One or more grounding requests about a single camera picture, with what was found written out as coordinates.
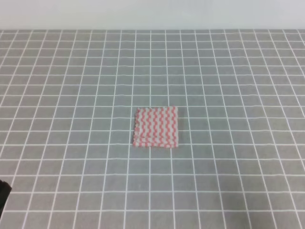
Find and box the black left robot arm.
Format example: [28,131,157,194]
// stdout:
[0,180,12,216]

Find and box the pink white wavy striped towel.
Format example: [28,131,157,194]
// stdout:
[132,106,179,148]

